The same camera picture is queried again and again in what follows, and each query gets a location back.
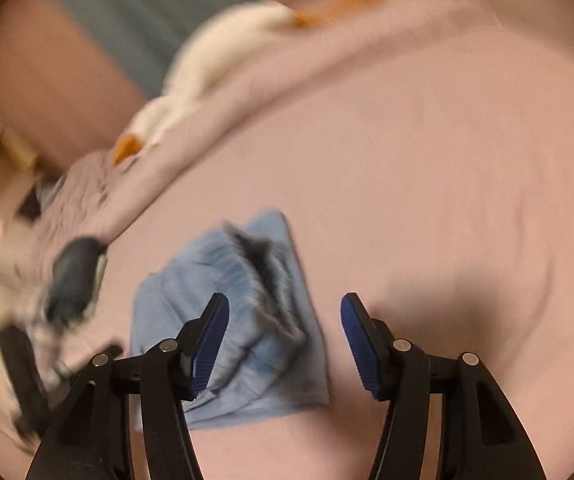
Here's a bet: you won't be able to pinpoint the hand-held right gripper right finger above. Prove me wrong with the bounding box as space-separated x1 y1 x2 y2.
339 292 550 480

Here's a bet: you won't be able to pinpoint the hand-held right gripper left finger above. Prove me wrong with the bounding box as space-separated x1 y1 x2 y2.
24 292 231 480

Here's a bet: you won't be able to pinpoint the light blue denim pants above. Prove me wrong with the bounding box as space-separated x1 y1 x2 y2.
130 210 330 431

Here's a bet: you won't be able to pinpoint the plaid pillow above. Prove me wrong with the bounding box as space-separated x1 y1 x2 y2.
0 220 53 311

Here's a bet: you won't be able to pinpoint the folded dark blue jeans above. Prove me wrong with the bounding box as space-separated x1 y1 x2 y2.
47 237 103 326

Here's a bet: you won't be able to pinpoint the folded pale green cloth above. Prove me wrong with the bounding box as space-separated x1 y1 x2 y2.
87 252 109 318

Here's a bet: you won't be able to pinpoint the pink bed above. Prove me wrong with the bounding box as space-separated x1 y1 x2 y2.
0 25 574 480

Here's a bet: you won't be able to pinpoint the white goose plush toy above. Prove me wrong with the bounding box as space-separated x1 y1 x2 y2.
112 0 383 166

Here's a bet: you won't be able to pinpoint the pink duvet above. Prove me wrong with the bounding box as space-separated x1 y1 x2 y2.
37 0 498 246

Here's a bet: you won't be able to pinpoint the blue curtain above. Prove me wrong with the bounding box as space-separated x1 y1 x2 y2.
32 0 258 101

